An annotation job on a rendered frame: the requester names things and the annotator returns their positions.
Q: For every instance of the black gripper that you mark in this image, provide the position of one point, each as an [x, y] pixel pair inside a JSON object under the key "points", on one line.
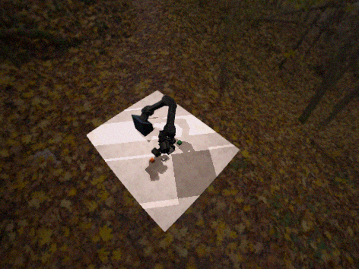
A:
{"points": [[156, 152]]}

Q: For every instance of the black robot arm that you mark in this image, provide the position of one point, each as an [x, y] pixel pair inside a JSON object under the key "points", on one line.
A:
{"points": [[169, 129]]}

